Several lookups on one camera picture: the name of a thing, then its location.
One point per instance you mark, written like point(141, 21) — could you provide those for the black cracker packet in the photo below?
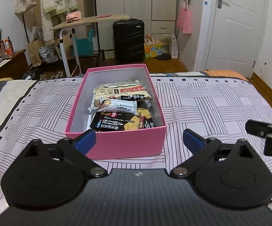
point(144, 108)
point(113, 121)

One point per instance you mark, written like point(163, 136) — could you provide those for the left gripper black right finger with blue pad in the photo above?
point(208, 150)

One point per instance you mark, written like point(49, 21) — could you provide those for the small grey snack bar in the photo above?
point(117, 105)

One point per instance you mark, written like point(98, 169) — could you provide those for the pink hanging bag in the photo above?
point(185, 19)

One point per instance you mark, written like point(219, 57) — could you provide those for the wooden side table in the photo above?
point(71, 26)

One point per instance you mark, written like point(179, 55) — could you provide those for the teal bag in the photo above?
point(85, 46)

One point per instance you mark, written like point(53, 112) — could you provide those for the large cream snack bag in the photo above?
point(127, 91)

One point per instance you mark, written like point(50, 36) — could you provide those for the white door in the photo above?
point(235, 35)

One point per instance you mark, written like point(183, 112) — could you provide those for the colourful gift bag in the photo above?
point(152, 47)

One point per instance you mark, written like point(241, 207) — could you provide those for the white wardrobe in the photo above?
point(158, 15)

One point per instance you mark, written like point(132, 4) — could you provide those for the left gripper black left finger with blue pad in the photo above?
point(69, 150)

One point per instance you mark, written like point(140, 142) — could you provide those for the black suitcase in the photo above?
point(129, 41)

